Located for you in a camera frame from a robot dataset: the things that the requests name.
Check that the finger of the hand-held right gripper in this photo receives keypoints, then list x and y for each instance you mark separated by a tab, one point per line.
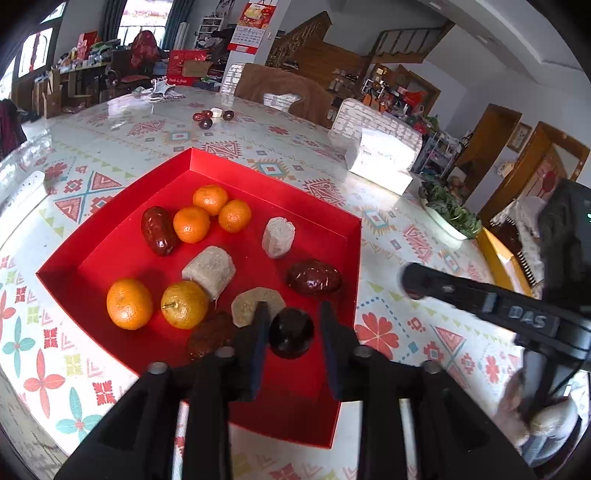
461	293

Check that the red patterned cloth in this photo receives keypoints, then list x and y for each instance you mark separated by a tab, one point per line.
145	48

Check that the red cardboard box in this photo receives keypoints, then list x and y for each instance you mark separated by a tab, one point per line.
115	240

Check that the large puffed rice cake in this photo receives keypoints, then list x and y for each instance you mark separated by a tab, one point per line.
209	272

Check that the medium orange mandarin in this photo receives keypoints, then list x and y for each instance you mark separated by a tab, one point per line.
191	225

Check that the small orange mandarin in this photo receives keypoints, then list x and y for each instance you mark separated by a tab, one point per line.
210	198
235	216

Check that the white oval plate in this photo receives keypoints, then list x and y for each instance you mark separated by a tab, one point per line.
445	227

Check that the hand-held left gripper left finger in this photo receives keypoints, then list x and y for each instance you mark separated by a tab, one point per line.
256	355

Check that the large orange mandarin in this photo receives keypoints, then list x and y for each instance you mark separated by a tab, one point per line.
129	303

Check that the wooden staircase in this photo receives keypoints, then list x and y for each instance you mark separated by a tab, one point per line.
323	46

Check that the large dark red jujube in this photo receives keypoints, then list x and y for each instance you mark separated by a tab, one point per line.
314	277

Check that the person's right hand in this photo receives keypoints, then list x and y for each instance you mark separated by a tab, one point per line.
549	429

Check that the dark purple passion fruit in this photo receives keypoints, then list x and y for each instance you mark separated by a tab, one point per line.
292	333

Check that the flat puffed rice cake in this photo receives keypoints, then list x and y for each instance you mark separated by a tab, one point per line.
251	304

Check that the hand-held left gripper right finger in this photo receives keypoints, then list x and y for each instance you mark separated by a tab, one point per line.
333	355

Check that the small white round item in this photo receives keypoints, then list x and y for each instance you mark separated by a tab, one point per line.
216	112

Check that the crumpled white plastic bag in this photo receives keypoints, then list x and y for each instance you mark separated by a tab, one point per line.
154	90

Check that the red wall calendar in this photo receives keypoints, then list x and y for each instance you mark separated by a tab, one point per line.
251	27

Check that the red gift carton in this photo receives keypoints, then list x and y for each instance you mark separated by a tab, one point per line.
184	69

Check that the metal storage rack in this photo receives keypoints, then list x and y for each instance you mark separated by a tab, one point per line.
438	152

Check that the brown covered chair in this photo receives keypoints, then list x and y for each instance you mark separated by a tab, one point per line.
286	87

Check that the white tissue box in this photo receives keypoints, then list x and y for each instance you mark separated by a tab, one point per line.
383	161

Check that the framed wall picture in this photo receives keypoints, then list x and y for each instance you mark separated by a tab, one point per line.
521	136

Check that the green leafy vegetables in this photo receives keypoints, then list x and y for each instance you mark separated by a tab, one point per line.
455	212

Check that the orange mandarin with stem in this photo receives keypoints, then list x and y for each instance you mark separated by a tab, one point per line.
184	305

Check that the small puffed rice cake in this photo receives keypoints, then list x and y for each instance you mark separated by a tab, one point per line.
278	237

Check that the patterned tablecloth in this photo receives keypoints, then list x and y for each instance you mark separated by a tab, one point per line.
138	134

